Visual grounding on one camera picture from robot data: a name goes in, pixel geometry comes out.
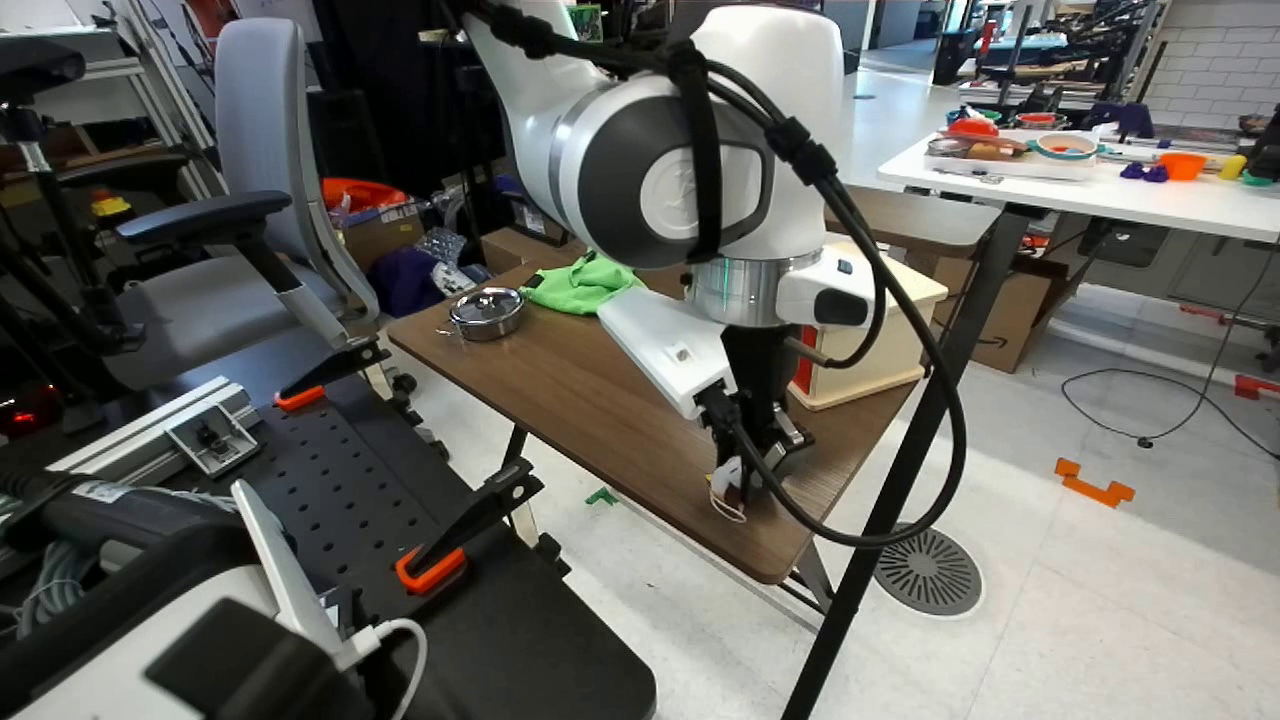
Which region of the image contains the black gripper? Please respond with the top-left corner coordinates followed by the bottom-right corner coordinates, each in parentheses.
top-left (708, 328), bottom-right (814, 522)

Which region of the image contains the grey armchair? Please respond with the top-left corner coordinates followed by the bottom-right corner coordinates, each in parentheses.
top-left (106, 15), bottom-right (380, 388)

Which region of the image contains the black clamp orange handle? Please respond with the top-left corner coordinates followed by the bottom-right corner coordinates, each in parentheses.
top-left (394, 460), bottom-right (542, 598)

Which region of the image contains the wooden box red drawer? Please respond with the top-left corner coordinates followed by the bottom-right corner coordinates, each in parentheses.
top-left (787, 245), bottom-right (951, 413)

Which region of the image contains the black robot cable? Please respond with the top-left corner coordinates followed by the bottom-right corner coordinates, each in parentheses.
top-left (466, 0), bottom-right (970, 552)

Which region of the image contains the orange floor marker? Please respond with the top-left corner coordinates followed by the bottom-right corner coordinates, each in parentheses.
top-left (1055, 457), bottom-right (1136, 509)

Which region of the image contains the brown table with black frame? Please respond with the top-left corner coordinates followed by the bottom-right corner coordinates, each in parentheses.
top-left (380, 203), bottom-right (1046, 720)

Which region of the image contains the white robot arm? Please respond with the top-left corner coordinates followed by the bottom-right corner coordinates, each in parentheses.
top-left (460, 0), bottom-right (886, 515)

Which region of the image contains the cardboard box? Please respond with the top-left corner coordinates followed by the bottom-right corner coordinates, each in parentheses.
top-left (934, 257), bottom-right (1068, 374)

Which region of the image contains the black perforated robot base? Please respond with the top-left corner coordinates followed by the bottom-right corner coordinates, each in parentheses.
top-left (197, 385), bottom-right (662, 720)

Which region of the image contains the white table with clutter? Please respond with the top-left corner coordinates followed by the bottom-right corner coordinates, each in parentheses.
top-left (881, 133), bottom-right (1280, 245)

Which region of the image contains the steel pot with lid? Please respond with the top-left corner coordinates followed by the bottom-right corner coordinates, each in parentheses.
top-left (448, 288), bottom-right (526, 343)

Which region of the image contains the green cloth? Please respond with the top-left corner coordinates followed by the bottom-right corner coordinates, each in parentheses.
top-left (526, 254), bottom-right (640, 315)

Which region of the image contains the round floor drain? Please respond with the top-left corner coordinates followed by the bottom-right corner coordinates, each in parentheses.
top-left (878, 530), bottom-right (981, 618)

